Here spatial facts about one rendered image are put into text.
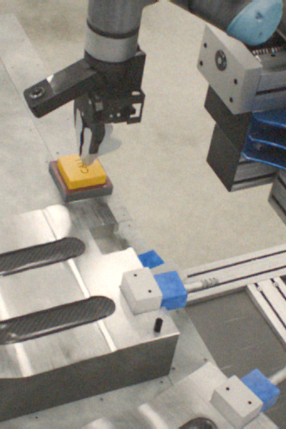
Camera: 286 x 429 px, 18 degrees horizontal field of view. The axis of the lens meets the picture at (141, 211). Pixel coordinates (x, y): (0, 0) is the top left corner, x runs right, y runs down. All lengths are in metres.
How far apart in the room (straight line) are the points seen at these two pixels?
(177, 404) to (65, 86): 0.47
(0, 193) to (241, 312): 0.85
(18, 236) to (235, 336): 0.92
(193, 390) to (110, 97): 0.44
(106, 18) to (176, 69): 1.94
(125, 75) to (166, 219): 1.29
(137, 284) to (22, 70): 0.64
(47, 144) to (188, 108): 1.52
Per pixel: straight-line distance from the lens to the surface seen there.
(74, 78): 1.30
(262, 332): 2.09
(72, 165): 1.42
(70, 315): 1.15
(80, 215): 1.26
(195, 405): 1.13
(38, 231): 1.24
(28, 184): 1.44
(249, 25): 1.21
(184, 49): 3.28
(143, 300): 1.14
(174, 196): 2.66
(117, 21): 1.24
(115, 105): 1.32
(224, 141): 1.58
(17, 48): 1.73
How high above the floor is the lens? 1.77
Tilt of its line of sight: 43 degrees down
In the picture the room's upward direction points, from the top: 11 degrees clockwise
